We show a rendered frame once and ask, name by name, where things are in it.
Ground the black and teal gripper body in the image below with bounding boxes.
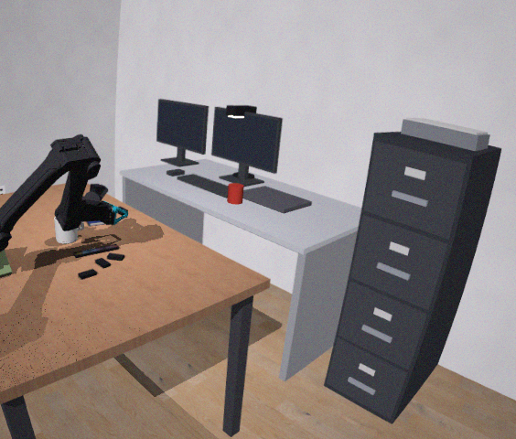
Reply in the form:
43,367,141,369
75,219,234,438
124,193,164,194
91,201,115,225

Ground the grey metal mug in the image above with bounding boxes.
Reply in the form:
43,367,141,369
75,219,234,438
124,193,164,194
54,217,84,243

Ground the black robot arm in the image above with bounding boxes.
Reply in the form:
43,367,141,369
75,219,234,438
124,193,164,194
0,134,109,252

